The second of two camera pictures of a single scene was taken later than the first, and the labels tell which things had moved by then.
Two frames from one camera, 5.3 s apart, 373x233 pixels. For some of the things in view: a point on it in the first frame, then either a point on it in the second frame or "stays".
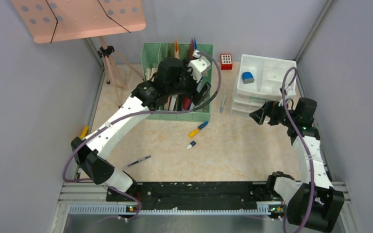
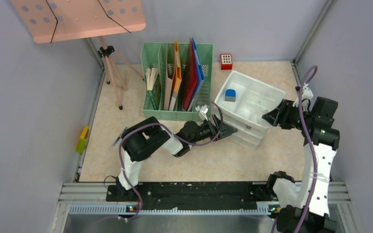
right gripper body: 279,115 stays
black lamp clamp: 104,52 stays
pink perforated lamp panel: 51,20 stays
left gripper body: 196,96 to 214,133
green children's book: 149,73 stays
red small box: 226,61 stays
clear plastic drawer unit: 261,79 to 242,102
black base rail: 199,195 stays
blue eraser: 247,77 to 230,95
